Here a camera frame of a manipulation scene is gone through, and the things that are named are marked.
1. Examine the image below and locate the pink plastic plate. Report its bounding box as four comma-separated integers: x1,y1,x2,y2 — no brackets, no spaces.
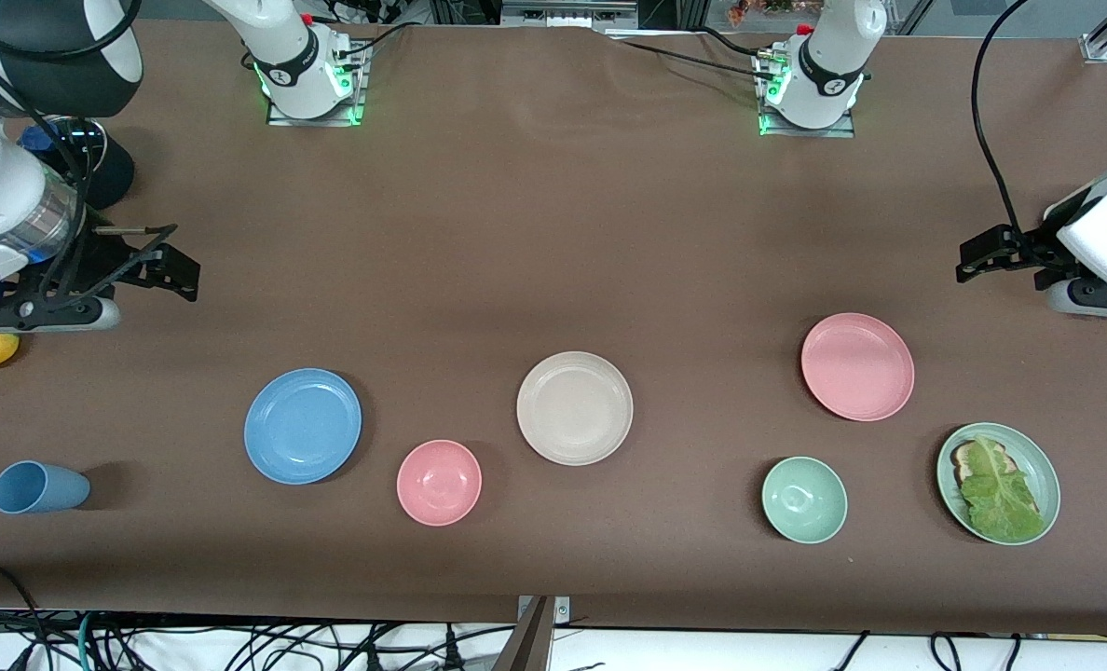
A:
800,312,916,422

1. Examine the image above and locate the blue plastic plate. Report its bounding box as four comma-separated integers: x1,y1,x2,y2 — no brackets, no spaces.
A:
243,367,363,486

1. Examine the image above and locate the green plastic plate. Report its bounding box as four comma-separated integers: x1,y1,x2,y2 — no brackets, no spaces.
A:
936,422,1062,547

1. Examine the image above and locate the blue plastic cup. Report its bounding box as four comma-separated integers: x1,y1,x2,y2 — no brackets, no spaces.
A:
0,460,91,515

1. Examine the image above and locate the toasted bread slice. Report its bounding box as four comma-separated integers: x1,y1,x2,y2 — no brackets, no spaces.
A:
950,440,1011,486

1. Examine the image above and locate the green lettuce leaf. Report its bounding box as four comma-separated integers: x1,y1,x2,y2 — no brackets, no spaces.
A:
959,434,1046,543

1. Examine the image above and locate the small green bowl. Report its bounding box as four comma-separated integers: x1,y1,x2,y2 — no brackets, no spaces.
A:
761,455,849,545

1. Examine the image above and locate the small pink bowl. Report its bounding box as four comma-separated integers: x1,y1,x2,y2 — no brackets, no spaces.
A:
396,439,483,527

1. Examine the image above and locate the brown table cloth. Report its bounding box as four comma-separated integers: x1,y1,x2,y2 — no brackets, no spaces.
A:
0,19,1107,635

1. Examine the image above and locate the beige plastic plate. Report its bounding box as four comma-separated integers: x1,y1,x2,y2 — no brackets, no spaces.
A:
516,350,635,467

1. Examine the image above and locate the grey metal box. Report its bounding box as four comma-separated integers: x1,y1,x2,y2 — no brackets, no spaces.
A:
500,0,640,31

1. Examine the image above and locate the dark metal pole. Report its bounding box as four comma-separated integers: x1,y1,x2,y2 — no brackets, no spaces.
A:
491,596,555,671

